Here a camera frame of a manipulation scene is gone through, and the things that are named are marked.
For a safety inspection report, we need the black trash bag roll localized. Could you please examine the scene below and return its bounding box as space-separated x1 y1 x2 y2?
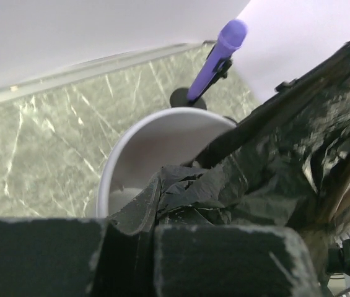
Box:
158 41 350 239

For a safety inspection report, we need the grey plastic trash bin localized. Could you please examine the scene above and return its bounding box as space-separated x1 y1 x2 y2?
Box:
94 107 236 218

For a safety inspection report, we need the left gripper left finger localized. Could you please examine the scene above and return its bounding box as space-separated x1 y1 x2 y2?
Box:
0 178 159 296

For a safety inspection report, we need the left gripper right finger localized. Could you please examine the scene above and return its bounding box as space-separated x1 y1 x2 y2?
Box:
153 220 322 296

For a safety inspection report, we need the purple microphone on stand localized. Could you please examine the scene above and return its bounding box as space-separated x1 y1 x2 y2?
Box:
170 19 247 110

